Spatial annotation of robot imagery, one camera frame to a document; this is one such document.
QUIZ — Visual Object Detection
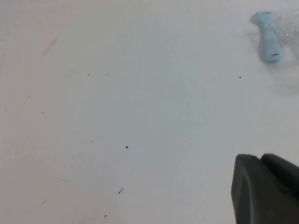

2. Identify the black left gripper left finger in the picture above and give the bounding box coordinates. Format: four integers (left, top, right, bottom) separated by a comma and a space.
230, 154, 299, 224

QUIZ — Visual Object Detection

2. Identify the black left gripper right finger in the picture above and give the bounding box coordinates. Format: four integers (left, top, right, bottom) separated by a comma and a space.
260, 153, 299, 195

